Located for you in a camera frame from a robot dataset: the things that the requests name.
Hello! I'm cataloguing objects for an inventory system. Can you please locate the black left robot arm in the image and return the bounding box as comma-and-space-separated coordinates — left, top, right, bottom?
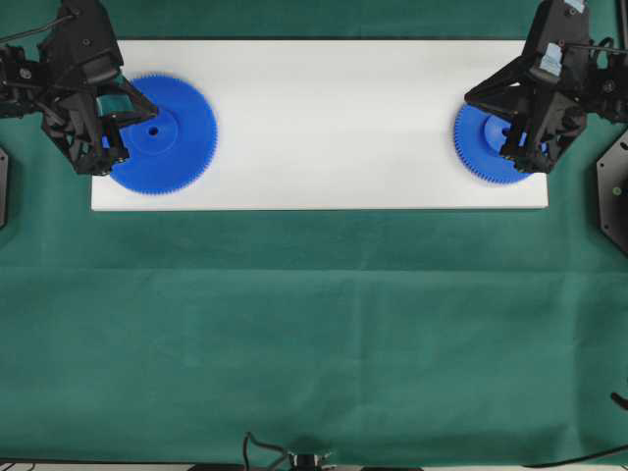
1, 1, 159, 176

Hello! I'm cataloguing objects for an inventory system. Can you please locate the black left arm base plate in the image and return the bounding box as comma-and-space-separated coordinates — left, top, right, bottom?
0, 148, 10, 228

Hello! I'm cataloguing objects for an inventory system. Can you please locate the green table cloth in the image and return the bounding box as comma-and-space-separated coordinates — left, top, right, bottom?
0, 0, 628, 467

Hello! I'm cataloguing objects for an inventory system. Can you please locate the blue gear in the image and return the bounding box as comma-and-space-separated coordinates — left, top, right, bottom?
453, 104, 532, 185
110, 74, 218, 195

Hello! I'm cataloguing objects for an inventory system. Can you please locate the black camera stand with cables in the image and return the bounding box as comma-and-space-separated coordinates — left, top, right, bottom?
188, 432, 424, 471

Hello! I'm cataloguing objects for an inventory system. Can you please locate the black cable bottom right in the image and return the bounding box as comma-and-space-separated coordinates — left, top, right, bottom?
522, 448, 628, 470

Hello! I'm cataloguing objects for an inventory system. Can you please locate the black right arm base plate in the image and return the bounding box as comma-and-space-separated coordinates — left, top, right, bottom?
596, 131, 628, 255

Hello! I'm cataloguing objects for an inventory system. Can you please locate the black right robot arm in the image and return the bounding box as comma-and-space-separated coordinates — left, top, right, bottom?
464, 1, 627, 174

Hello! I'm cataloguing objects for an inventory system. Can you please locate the black clip right edge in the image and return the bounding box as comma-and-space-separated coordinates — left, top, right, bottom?
609, 392, 628, 411

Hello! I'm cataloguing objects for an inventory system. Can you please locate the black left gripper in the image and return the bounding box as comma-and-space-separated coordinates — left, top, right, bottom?
38, 1, 159, 176

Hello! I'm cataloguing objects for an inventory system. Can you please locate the white rectangular board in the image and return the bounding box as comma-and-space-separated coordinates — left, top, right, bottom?
91, 39, 549, 211

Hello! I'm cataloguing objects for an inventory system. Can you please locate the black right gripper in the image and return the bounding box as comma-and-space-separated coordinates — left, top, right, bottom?
464, 1, 589, 173

